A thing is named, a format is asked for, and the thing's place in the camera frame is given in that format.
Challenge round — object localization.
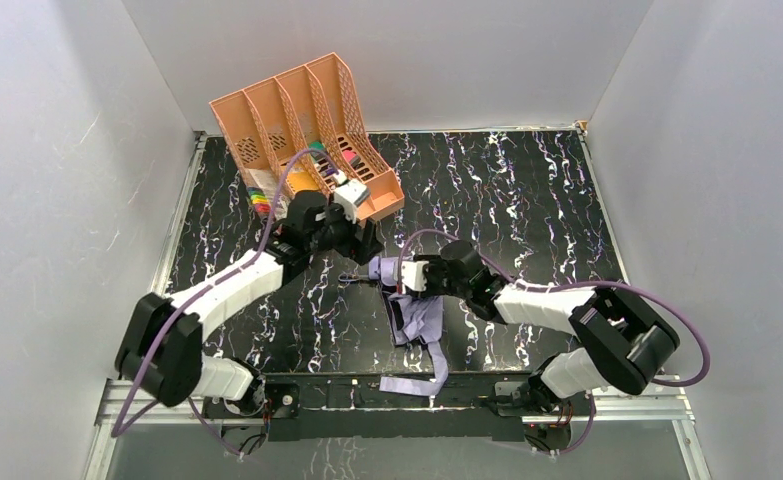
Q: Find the lavender folding umbrella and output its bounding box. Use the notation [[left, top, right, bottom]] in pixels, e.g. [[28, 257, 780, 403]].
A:
[[339, 256, 449, 397]]

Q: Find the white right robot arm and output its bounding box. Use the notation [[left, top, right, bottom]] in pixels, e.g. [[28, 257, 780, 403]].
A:
[[400, 240, 680, 404]]

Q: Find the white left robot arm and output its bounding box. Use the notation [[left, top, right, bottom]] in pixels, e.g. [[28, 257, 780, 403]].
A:
[[114, 186, 382, 407]]

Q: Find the yellow sticky note pad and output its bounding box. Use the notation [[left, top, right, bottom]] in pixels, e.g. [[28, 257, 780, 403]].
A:
[[286, 171, 319, 197]]

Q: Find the colourful marker pen pack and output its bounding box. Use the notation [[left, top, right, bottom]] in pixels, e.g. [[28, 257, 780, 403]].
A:
[[246, 186, 279, 219]]

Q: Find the orange plastic desk organizer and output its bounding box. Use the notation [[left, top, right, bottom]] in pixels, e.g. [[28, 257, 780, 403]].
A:
[[210, 53, 405, 220]]

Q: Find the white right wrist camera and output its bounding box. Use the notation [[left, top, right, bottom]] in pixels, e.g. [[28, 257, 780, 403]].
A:
[[398, 260, 429, 294]]

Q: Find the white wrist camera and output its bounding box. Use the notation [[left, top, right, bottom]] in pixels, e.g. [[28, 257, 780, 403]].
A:
[[332, 171, 370, 223], [398, 260, 429, 294]]

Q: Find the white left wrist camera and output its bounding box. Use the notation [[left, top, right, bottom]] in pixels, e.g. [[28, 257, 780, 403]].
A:
[[332, 171, 370, 223]]

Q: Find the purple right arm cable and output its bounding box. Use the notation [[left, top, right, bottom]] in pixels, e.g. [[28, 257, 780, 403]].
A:
[[396, 228, 712, 457]]

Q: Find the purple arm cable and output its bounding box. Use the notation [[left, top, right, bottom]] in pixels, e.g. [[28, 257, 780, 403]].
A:
[[396, 228, 712, 457], [109, 146, 346, 458]]

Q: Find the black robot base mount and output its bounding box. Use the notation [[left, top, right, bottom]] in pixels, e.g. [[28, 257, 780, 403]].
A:
[[202, 372, 591, 450]]

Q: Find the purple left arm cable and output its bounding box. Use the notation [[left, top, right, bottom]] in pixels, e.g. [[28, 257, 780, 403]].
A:
[[109, 146, 346, 458]]

